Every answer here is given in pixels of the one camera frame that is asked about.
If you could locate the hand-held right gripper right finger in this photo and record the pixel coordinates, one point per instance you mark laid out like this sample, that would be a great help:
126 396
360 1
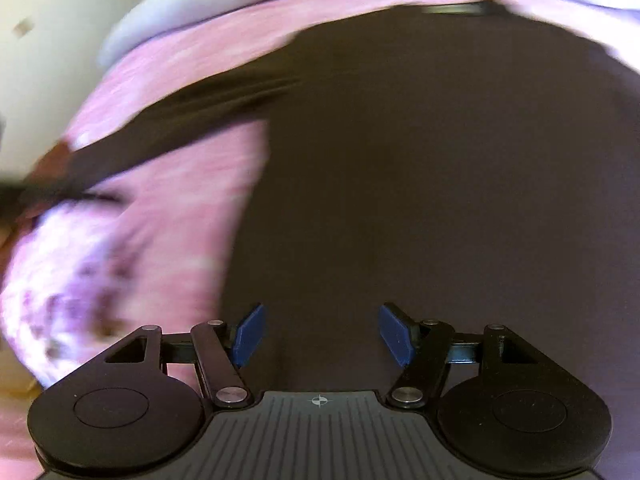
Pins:
395 335

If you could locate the pink floral blanket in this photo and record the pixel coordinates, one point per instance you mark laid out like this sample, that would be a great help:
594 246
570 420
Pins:
175 210

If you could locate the dark brown garment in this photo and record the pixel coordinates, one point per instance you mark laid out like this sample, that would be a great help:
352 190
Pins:
425 185

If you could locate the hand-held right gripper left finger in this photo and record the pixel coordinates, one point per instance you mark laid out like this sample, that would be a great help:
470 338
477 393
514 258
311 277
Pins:
248 337

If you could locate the striped pale duvet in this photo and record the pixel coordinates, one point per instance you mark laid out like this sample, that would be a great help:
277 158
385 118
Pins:
165 15

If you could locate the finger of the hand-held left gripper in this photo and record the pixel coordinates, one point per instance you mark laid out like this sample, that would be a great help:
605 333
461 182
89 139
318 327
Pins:
60 196

